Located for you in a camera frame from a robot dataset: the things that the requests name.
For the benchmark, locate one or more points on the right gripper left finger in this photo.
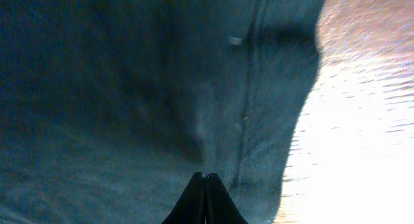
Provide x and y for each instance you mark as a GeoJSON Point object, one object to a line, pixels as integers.
{"type": "Point", "coordinates": [189, 209]}

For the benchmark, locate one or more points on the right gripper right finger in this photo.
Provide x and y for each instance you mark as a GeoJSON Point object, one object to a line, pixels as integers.
{"type": "Point", "coordinates": [220, 208]}

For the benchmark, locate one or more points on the dark teal t-shirt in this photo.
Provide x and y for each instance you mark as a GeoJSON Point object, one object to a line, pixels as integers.
{"type": "Point", "coordinates": [108, 107]}

